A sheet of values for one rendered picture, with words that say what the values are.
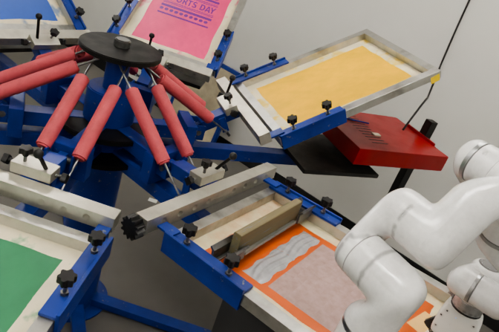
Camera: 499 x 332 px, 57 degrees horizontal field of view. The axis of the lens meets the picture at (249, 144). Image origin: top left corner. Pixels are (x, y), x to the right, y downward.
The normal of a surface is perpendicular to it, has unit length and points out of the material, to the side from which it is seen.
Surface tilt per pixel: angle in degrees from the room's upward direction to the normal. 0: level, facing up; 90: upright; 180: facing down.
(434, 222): 48
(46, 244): 0
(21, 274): 0
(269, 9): 90
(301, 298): 4
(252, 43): 90
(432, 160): 90
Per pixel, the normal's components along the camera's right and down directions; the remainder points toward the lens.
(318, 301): 0.25, -0.89
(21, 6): 0.65, -0.48
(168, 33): 0.18, -0.51
